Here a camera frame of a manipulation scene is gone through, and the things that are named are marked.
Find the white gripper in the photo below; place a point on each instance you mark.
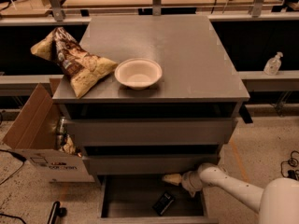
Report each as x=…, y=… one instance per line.
x=189, y=181

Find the dark blueberry rxbar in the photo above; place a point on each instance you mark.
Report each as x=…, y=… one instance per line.
x=163, y=203

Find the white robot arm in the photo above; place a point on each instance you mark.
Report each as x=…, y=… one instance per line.
x=277, y=203

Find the grey middle drawer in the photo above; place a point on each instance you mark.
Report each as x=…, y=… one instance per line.
x=146, y=165

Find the grey top drawer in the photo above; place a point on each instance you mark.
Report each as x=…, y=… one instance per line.
x=150, y=132

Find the grey open bottom drawer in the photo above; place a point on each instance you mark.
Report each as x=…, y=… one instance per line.
x=128, y=199

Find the grey drawer cabinet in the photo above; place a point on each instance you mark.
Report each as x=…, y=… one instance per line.
x=199, y=80

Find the white paper bowl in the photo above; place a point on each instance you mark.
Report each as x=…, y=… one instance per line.
x=139, y=73

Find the snack items in box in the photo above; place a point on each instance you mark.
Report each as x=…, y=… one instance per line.
x=64, y=142

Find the black stand base left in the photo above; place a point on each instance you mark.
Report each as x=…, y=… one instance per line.
x=56, y=213

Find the clear sanitizer pump bottle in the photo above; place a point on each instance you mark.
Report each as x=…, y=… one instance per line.
x=273, y=64

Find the yellow brown chip bag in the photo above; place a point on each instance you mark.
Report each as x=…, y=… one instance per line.
x=82, y=69

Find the open cardboard box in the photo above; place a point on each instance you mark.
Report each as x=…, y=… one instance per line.
x=33, y=136

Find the metal railing frame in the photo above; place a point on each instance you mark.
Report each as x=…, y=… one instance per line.
x=53, y=11

